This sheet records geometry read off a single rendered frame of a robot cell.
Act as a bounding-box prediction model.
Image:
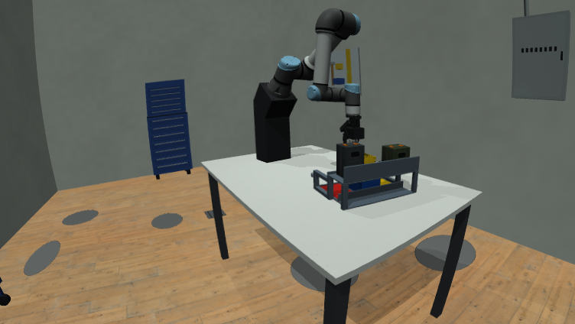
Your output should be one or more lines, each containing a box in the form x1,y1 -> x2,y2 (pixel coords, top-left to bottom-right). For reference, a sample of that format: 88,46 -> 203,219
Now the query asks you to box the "blue bin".
349,179 -> 381,191

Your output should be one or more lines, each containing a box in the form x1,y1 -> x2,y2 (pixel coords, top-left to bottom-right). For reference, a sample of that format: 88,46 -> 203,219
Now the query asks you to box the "black case with orange latches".
336,142 -> 365,178
382,144 -> 410,161

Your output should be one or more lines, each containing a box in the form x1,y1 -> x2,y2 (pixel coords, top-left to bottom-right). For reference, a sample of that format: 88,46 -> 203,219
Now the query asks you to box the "yellow bin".
364,153 -> 376,164

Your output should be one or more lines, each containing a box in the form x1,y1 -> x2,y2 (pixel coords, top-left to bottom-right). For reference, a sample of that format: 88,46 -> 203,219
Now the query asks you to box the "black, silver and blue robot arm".
267,8 -> 361,115

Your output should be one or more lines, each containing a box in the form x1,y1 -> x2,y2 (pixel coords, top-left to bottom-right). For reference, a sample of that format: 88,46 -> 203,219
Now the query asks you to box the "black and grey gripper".
343,115 -> 365,143

